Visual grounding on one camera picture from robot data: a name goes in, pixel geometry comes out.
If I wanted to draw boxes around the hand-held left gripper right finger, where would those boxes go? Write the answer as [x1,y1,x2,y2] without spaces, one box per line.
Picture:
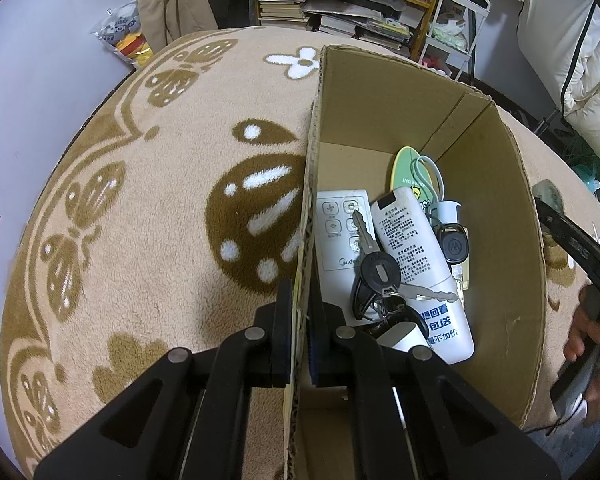
[307,285,563,480]

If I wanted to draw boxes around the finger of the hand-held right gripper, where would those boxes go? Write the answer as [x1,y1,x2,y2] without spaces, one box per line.
[534,195,600,306]

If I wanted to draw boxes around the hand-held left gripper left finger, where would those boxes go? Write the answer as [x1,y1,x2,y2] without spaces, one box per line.
[32,277,296,480]

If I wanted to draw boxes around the brown cardboard box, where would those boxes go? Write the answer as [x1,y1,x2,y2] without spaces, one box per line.
[282,44,548,480]

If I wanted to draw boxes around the white remote control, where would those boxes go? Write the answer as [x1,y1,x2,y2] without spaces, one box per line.
[315,189,376,326]

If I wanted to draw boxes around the key bunch with black heads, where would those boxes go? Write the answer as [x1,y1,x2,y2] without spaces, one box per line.
[350,209,461,333]

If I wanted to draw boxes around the black key fob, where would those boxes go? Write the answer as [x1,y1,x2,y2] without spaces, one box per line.
[435,224,470,291]

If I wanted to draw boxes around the white lotion bottle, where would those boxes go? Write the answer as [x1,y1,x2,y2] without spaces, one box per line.
[369,186,476,366]

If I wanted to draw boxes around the green surfboard-shaped tag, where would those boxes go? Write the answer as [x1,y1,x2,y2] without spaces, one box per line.
[391,146,443,211]

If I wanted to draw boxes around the person's right hand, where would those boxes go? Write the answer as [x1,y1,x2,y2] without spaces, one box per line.
[564,284,600,428]

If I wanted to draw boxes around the teal watering can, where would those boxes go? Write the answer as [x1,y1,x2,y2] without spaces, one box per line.
[572,160,600,196]

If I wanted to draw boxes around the cream padded chair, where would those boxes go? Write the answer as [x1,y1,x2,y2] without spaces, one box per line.
[517,0,600,178]

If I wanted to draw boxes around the light green cloth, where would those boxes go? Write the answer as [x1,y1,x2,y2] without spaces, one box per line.
[430,25,468,53]

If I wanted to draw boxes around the white brown plush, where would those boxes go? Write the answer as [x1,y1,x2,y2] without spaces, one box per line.
[437,7,468,31]

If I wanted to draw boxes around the stack of books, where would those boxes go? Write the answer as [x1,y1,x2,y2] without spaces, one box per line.
[255,0,413,56]

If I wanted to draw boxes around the bag of plush toys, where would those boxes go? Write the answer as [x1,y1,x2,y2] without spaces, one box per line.
[90,0,156,68]

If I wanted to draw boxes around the beige coat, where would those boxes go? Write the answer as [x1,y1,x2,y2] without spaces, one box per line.
[132,0,218,53]

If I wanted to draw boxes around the black cable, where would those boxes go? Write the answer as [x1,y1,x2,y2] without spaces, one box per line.
[527,400,588,433]

